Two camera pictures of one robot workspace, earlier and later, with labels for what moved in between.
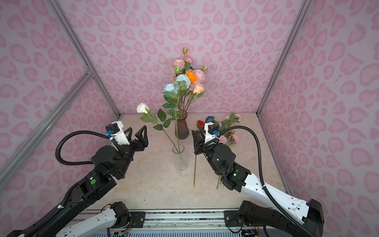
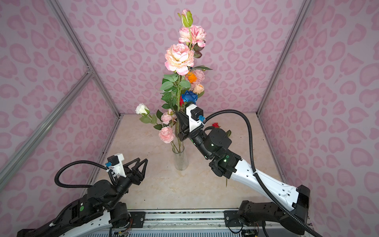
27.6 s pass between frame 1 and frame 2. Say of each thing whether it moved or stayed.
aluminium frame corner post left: stayed
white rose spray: stayed
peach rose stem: stayed
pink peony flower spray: stayed
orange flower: stayed
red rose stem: moved
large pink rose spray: moved
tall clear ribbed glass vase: stayed
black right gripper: moved
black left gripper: moved
